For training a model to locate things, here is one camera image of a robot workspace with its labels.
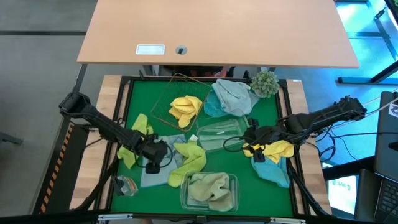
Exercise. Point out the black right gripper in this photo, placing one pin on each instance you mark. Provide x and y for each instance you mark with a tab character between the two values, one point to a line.
264	135

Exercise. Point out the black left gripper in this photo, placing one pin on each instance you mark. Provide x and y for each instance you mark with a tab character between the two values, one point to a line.
154	151

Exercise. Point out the light blue-grey microfiber towel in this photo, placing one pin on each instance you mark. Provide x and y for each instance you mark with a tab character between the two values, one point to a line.
155	180
233	96

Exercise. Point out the yellow microfiber towel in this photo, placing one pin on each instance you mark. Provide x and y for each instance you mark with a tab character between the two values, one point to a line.
185	107
280	149

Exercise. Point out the lime green microfiber towel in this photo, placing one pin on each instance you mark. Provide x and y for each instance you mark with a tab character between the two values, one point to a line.
192	155
141	124

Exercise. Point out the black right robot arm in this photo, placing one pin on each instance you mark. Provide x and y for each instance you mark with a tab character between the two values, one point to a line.
317	119

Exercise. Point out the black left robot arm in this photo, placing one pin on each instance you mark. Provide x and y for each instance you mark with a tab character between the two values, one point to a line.
102	124

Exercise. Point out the teal microfiber towel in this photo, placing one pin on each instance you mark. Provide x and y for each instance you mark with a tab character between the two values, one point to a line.
270	174
211	107

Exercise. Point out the pale green microfiber towel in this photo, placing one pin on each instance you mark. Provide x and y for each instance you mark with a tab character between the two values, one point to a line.
208	188

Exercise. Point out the small clear box coloured contents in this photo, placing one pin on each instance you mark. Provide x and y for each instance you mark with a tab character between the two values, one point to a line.
127	185

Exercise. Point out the clear plastic container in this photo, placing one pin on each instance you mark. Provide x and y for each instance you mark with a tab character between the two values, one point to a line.
217	133
184	199

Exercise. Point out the green table mat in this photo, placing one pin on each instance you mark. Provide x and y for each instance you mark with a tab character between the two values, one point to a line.
248	199

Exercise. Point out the round artificial green plant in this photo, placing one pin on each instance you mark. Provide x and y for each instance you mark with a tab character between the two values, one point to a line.
265	84

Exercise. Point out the white screen display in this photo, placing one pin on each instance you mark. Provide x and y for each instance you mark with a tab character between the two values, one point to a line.
342	193

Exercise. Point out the black hazard striped panel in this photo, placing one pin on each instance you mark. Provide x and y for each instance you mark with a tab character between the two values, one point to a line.
62	174

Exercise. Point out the white rectangular desk plate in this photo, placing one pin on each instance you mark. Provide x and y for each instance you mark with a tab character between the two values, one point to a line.
150	49

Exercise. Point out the dark laptop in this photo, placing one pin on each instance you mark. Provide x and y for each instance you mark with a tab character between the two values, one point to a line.
387	140

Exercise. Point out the black frame strut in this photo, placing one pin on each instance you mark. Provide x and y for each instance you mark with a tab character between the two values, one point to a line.
304	193
99	186

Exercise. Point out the silver metal bracket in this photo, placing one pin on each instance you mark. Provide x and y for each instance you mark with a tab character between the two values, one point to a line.
287	220
115	216

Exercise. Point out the black table frame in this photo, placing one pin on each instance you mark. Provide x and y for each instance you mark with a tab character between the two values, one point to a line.
149	77

